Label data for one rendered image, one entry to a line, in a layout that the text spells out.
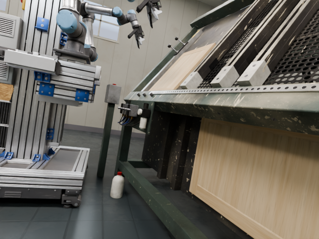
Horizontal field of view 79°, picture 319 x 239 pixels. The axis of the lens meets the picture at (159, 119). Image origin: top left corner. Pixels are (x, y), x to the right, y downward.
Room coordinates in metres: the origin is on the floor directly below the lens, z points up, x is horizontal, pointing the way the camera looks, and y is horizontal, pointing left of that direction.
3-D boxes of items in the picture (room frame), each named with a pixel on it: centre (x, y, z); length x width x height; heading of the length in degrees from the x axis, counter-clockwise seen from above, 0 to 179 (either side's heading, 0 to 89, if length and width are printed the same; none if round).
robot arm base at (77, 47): (1.40, 0.68, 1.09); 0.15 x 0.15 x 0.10
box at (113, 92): (1.94, 0.50, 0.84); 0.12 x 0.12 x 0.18; 28
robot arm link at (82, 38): (1.39, 0.68, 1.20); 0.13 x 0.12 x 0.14; 4
